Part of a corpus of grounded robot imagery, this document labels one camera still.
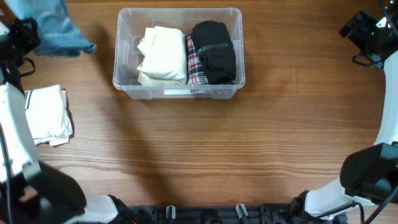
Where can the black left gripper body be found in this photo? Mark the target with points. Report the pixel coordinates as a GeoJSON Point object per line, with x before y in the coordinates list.
{"type": "Point", "coordinates": [18, 43]}

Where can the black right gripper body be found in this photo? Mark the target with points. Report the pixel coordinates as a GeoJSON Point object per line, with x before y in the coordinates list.
{"type": "Point", "coordinates": [365, 35]}

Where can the blue denim jeans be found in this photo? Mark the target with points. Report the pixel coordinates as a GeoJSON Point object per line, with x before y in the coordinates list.
{"type": "Point", "coordinates": [59, 36]}

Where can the white t-shirt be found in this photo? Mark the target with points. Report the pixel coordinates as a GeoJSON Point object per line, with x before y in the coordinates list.
{"type": "Point", "coordinates": [47, 116]}

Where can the cream cloth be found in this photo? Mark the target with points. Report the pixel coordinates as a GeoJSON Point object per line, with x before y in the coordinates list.
{"type": "Point", "coordinates": [165, 57]}

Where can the black garment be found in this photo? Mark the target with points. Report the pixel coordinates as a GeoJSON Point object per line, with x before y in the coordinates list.
{"type": "Point", "coordinates": [215, 49]}

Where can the plaid shirt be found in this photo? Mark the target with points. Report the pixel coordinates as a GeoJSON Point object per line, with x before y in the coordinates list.
{"type": "Point", "coordinates": [195, 70]}

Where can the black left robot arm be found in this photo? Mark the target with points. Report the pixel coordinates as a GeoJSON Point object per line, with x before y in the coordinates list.
{"type": "Point", "coordinates": [31, 190]}

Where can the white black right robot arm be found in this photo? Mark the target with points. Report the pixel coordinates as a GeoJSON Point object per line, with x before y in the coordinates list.
{"type": "Point", "coordinates": [368, 176]}

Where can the clear plastic storage container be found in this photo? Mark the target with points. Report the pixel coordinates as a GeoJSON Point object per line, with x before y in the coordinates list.
{"type": "Point", "coordinates": [132, 23]}

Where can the white label on container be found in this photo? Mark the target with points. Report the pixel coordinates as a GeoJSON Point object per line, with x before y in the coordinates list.
{"type": "Point", "coordinates": [177, 92]}

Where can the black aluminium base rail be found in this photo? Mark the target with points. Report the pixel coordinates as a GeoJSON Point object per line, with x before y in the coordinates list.
{"type": "Point", "coordinates": [261, 214]}

